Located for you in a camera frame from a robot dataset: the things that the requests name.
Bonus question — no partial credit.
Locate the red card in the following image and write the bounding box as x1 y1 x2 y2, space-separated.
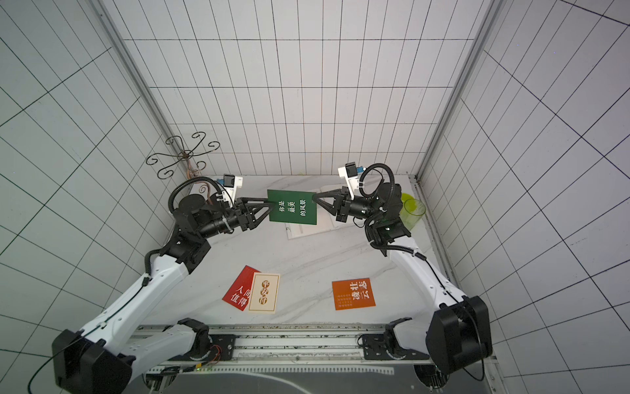
222 266 259 311

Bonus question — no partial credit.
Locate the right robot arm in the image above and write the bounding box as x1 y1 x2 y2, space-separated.
313 182 493 374

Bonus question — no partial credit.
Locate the clear green cup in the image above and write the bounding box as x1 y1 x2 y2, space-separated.
400 199 426 231

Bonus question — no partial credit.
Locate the aluminium rail frame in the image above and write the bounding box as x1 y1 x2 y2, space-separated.
88 322 508 394

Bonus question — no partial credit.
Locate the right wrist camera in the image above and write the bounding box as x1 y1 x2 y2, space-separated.
338 162 364 200

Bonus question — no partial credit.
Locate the metal jewelry stand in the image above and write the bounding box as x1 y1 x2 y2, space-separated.
144 131 221 181

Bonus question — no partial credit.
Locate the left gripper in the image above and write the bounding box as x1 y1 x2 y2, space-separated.
199 196 277 237

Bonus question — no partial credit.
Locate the orange card lower right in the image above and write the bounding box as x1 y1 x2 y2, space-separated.
331 278 376 310

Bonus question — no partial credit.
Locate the cream framed card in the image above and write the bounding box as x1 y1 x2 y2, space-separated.
248 273 281 314

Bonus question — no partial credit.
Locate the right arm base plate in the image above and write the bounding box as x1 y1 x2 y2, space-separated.
357 333 430 361

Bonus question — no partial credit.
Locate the green card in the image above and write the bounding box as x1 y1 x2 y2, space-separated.
267 190 317 225

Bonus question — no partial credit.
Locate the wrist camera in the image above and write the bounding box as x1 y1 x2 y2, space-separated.
338 162 364 200
220 174 243 207

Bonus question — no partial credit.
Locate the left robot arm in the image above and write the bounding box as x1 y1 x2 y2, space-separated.
52 194 273 393

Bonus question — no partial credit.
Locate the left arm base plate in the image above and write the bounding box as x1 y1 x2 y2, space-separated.
200 334 237 364

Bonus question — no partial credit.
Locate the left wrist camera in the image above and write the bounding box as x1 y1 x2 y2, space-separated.
220 174 243 207

